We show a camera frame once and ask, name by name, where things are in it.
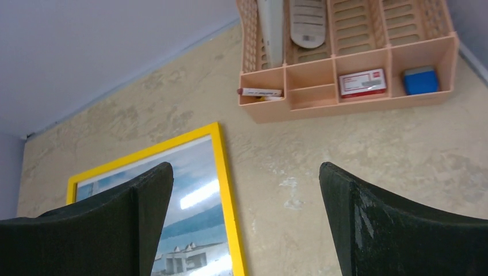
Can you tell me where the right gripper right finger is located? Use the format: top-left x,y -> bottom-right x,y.
319,162 -> 487,275

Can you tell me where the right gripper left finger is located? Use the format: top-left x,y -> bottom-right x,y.
1,162 -> 174,275

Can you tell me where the building photo print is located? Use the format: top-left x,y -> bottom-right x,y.
75,135 -> 233,275

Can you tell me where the red white small box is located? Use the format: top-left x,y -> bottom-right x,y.
338,68 -> 387,99

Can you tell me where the blue small box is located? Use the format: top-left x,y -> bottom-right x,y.
402,66 -> 440,95

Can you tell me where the peach desk organizer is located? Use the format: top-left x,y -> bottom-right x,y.
237,1 -> 459,123

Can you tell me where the white eraser in organizer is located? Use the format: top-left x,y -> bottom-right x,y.
237,88 -> 284,101

